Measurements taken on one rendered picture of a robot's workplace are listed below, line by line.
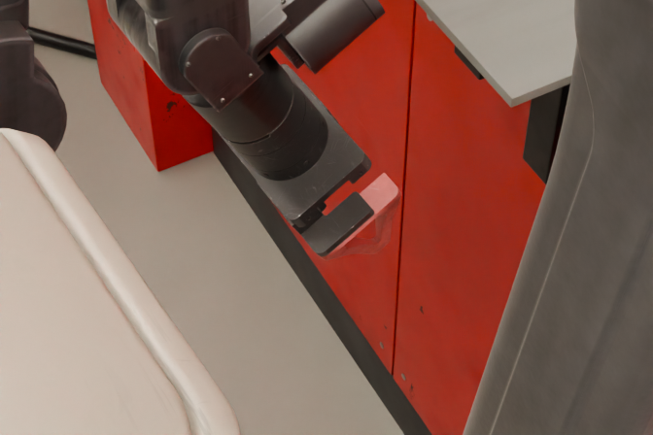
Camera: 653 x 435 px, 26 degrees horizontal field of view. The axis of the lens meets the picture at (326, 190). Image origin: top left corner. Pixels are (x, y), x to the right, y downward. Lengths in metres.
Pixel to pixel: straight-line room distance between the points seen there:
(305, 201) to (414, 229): 0.80
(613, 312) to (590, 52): 0.06
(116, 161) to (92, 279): 1.88
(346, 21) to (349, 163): 0.10
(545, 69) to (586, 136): 0.82
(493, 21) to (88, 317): 0.68
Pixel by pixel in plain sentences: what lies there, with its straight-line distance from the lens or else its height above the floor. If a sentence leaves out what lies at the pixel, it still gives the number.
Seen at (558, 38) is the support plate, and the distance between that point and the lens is 1.14.
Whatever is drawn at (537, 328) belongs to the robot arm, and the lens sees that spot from 0.32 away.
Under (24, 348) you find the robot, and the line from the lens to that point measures 0.48.
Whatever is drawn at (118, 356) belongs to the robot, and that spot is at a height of 1.34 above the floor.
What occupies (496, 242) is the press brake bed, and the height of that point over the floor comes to 0.59.
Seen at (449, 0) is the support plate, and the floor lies 1.00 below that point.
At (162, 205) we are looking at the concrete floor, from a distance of 2.34.
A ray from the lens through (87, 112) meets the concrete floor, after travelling 2.51.
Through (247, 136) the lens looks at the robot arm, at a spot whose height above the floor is 1.13.
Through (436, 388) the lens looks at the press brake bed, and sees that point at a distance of 1.86.
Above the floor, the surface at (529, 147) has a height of 0.80.
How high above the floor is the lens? 1.75
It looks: 48 degrees down
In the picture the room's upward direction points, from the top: straight up
